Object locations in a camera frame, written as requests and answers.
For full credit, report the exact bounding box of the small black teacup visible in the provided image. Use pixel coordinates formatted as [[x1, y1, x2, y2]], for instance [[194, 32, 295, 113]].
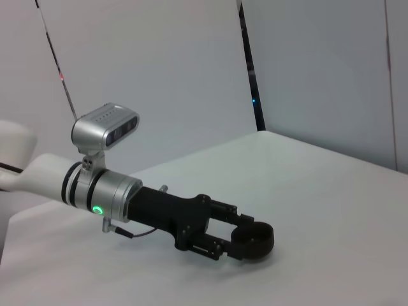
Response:
[[229, 221, 275, 259]]

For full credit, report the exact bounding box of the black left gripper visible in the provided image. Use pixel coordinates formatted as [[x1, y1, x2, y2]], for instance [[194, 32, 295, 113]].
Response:
[[126, 186, 256, 261]]

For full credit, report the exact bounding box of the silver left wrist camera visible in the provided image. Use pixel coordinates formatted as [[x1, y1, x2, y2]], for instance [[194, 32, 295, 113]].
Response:
[[71, 102, 140, 150]]

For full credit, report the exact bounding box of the left gripper cable with plug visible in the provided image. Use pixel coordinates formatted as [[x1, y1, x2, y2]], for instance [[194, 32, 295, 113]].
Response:
[[101, 184, 175, 239]]

